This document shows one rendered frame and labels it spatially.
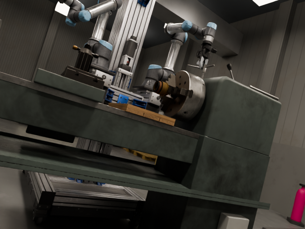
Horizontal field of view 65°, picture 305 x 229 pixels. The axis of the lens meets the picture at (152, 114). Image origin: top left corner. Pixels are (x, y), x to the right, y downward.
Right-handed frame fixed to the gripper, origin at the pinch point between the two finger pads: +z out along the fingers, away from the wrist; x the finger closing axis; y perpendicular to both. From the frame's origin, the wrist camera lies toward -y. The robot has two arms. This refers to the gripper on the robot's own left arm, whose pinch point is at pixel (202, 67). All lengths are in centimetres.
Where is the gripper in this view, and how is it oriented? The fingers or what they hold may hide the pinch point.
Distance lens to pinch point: 185.3
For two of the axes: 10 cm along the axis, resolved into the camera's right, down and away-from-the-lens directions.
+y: -4.4, -0.6, 9.0
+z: -2.8, 9.6, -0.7
